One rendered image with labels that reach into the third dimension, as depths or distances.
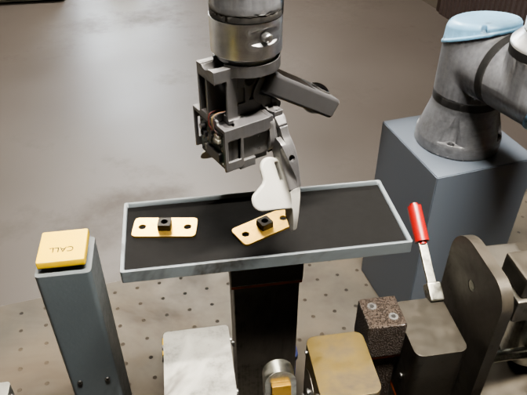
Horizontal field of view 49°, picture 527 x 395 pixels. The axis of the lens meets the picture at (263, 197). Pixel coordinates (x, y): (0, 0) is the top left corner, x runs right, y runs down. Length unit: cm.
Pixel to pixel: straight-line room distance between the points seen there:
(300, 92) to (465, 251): 29
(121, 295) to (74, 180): 169
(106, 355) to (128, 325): 40
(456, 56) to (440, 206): 26
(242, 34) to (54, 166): 260
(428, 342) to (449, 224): 38
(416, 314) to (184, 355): 30
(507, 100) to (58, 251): 67
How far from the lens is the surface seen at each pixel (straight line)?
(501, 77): 94
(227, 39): 58
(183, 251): 73
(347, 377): 71
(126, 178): 293
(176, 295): 132
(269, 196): 64
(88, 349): 88
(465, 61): 98
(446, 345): 76
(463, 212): 109
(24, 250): 264
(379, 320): 74
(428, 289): 81
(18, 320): 136
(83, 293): 79
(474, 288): 75
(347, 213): 79
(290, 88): 64
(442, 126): 104
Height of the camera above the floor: 165
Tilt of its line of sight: 37 degrees down
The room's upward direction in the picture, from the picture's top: straight up
